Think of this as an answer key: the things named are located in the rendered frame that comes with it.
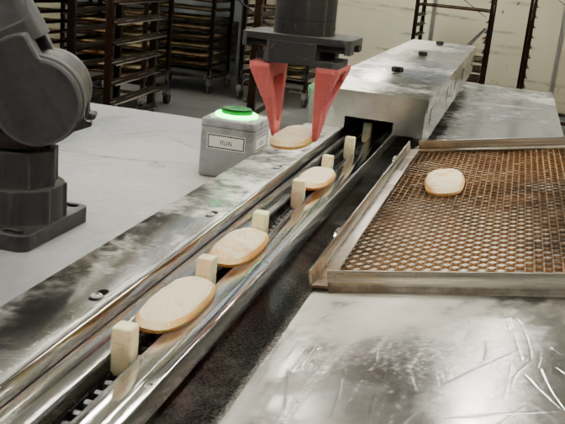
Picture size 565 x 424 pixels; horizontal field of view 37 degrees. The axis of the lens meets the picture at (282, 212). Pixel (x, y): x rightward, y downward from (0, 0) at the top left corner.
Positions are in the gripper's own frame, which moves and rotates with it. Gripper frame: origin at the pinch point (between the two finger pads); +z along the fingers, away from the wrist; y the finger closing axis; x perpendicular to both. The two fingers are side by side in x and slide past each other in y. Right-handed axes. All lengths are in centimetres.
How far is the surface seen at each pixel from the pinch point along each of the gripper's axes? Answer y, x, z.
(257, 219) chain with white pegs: -0.9, -8.1, 6.9
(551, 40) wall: 53, 699, 32
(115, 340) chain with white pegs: -1.3, -36.1, 6.9
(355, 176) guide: 3.6, 16.7, 7.8
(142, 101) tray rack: -222, 469, 87
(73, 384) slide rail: -2.0, -39.9, 8.0
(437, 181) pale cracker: 14.1, -0.6, 2.9
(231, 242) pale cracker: -1.1, -14.6, 7.2
